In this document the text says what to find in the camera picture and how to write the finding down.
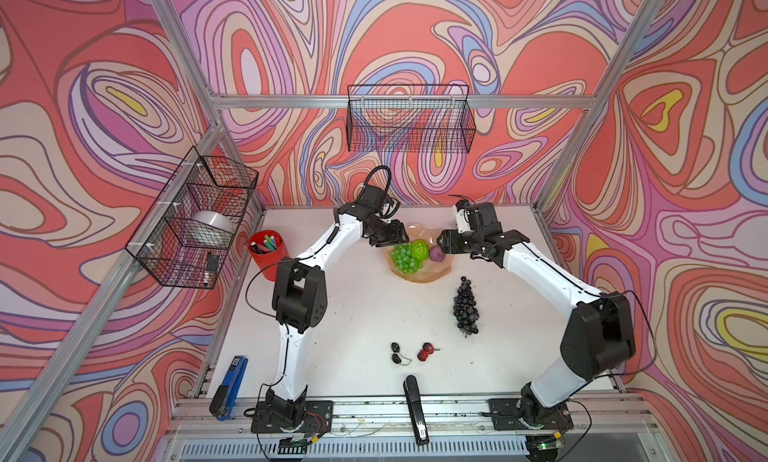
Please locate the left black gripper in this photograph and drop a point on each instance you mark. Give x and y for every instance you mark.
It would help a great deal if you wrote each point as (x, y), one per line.
(395, 236)

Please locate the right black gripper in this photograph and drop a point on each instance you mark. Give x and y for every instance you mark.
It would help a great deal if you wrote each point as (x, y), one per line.
(450, 244)

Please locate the green grape bunch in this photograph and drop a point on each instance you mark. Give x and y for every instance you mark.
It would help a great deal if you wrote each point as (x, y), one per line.
(404, 260)

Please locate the dark purple grape bunch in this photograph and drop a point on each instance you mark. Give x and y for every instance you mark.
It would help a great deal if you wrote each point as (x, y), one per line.
(465, 309)

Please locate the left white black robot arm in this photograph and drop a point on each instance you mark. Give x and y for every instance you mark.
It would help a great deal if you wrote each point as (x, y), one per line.
(300, 298)

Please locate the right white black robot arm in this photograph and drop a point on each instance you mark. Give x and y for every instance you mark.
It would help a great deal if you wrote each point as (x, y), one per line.
(599, 334)

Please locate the pink fruit bowl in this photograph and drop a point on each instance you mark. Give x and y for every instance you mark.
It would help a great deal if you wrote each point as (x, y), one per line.
(430, 271)

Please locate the red pen cup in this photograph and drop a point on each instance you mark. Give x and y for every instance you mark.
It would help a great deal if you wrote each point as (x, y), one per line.
(268, 249)

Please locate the red cherries pair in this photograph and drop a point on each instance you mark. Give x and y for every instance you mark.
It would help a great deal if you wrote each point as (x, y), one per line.
(427, 350)

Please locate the black cherries pair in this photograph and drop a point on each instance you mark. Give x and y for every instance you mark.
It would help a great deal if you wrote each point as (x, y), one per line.
(397, 357)

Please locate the white tape roll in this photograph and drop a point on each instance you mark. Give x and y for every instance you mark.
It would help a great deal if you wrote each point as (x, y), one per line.
(214, 222)

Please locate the black stapler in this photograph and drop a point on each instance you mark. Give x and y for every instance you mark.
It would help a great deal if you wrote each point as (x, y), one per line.
(416, 412)

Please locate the blue stapler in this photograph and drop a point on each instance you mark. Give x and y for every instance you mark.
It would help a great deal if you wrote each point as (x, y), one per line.
(224, 400)

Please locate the back black wire basket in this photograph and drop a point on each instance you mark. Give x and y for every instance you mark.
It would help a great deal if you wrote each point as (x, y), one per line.
(409, 118)

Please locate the black wire basket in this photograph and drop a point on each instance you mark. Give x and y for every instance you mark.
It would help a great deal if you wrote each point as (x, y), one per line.
(409, 118)
(176, 251)

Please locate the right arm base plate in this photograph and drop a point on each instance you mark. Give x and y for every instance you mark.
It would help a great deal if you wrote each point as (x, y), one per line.
(516, 414)

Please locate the left black wire basket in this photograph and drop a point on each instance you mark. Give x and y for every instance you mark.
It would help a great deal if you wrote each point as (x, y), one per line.
(176, 251)

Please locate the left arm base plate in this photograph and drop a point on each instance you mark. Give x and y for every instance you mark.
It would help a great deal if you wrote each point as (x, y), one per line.
(309, 417)

